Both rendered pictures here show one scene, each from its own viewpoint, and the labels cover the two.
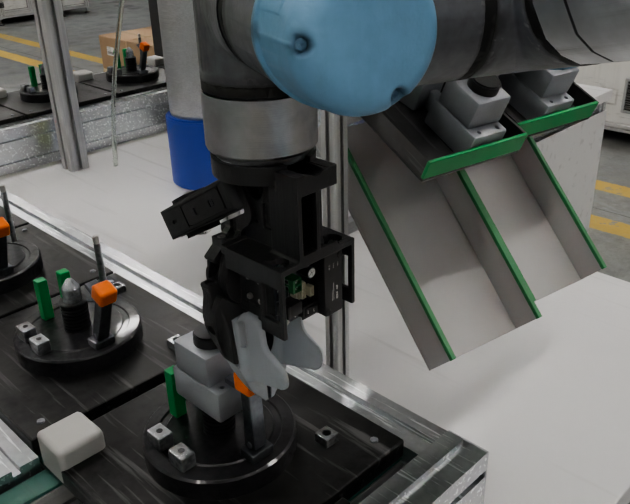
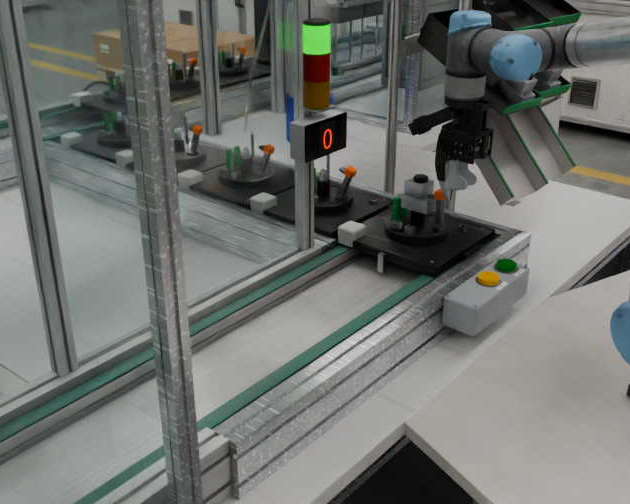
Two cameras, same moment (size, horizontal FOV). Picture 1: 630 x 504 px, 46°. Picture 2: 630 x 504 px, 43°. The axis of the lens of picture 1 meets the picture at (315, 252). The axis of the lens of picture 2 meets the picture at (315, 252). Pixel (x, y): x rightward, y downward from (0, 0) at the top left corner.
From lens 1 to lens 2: 108 cm
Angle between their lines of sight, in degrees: 5
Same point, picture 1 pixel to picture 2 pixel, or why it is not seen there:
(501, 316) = (529, 185)
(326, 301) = (483, 153)
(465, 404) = not seen: hidden behind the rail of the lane
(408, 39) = (535, 60)
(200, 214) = (433, 122)
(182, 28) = not seen: hidden behind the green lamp
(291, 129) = (480, 88)
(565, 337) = (553, 211)
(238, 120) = (464, 85)
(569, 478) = (562, 259)
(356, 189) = not seen: hidden behind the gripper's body
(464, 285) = (511, 170)
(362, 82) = (523, 71)
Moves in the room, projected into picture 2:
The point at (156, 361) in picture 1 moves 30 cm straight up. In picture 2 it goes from (367, 208) to (371, 75)
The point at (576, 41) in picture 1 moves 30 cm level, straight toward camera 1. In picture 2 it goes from (578, 61) to (588, 107)
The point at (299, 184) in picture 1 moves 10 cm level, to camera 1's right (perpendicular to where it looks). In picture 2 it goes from (483, 106) to (536, 105)
